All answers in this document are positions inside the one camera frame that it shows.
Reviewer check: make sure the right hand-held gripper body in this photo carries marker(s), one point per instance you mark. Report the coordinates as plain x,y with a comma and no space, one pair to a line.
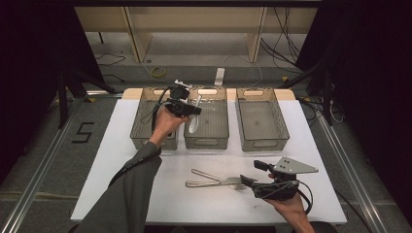
281,189

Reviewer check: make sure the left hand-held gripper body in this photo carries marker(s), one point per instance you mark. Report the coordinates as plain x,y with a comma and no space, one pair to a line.
178,93

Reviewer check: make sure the white ceramic spoon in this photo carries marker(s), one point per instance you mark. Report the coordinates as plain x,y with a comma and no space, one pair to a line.
193,126

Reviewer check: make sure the grey translucent plastic bin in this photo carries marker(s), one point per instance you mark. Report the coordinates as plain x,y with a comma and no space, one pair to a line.
262,123
212,126
142,126

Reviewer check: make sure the metal tongs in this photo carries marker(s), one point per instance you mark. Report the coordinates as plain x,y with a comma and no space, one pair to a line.
207,175

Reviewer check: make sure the person's right hand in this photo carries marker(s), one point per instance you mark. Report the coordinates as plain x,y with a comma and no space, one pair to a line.
291,207

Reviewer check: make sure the person's left hand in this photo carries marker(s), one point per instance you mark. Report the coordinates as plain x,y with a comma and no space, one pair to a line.
166,126

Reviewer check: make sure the white power strip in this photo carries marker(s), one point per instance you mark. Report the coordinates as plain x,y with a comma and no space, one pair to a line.
219,76

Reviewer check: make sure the white table cover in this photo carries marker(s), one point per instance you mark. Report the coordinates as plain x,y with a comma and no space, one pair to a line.
210,207

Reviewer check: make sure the beige wooden shelf unit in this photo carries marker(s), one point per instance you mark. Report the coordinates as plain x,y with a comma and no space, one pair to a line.
194,19

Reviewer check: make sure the black metal stand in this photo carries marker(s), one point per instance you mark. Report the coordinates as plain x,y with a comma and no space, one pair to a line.
327,97
62,97

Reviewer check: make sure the black curtain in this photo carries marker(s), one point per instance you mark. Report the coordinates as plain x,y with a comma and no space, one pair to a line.
32,64
372,81

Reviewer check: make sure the metal floor rail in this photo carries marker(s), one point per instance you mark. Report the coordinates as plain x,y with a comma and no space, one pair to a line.
350,174
42,168

